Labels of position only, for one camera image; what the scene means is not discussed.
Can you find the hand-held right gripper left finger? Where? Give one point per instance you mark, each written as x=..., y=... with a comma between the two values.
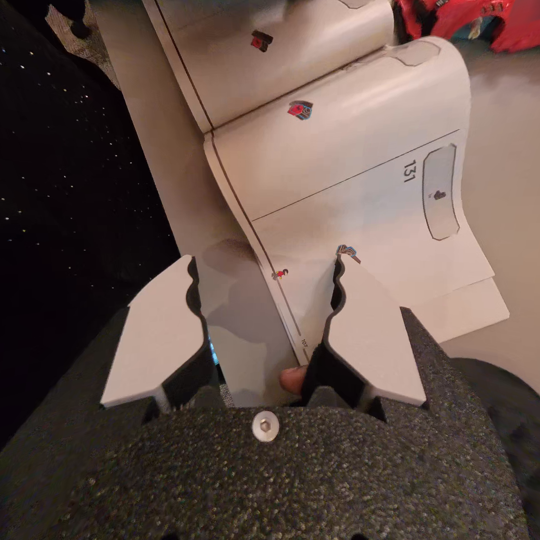
x=158, y=329

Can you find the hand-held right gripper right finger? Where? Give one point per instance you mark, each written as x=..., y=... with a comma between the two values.
x=371, y=337

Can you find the red lego box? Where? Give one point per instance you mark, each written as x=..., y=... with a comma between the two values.
x=468, y=21

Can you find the person's left hand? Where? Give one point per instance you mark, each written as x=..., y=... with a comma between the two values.
x=293, y=377

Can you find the white instruction booklet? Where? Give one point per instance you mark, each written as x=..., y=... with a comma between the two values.
x=337, y=177

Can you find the black speckled cloth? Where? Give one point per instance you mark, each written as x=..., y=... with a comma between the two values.
x=63, y=190

